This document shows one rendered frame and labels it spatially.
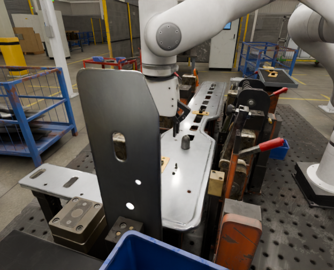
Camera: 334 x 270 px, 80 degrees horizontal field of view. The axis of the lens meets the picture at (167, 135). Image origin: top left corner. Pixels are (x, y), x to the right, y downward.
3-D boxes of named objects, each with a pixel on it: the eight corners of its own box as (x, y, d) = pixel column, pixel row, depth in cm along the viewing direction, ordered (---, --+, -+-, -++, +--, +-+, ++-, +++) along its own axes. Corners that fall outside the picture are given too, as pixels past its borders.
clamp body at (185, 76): (180, 115, 176) (181, 73, 159) (197, 117, 172) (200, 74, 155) (177, 120, 167) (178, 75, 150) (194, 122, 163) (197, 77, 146)
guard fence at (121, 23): (145, 64, 825) (142, 7, 730) (148, 65, 823) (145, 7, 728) (111, 86, 527) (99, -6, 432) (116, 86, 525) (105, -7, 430)
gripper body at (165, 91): (182, 69, 51) (181, 110, 57) (146, 67, 54) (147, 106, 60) (174, 75, 45) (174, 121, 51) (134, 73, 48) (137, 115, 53)
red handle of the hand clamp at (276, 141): (221, 152, 57) (280, 133, 50) (225, 158, 58) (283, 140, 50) (220, 160, 54) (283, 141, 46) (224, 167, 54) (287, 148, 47)
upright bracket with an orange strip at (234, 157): (210, 265, 65) (236, 128, 41) (214, 267, 65) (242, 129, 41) (209, 275, 63) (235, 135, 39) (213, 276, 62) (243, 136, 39)
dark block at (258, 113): (226, 192, 94) (243, 107, 74) (242, 195, 92) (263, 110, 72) (226, 200, 90) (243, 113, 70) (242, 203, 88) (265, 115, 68)
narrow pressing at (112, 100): (111, 234, 42) (76, 66, 26) (162, 250, 39) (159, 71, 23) (109, 237, 42) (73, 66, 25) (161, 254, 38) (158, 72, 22)
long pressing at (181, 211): (199, 81, 164) (200, 79, 163) (228, 83, 158) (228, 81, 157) (106, 211, 49) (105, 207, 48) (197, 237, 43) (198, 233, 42)
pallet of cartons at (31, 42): (44, 53, 1190) (37, 27, 1126) (35, 54, 1120) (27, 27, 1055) (25, 52, 1201) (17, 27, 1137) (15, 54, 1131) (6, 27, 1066)
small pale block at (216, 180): (199, 254, 68) (210, 169, 51) (210, 257, 67) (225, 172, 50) (197, 264, 65) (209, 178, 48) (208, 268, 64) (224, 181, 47)
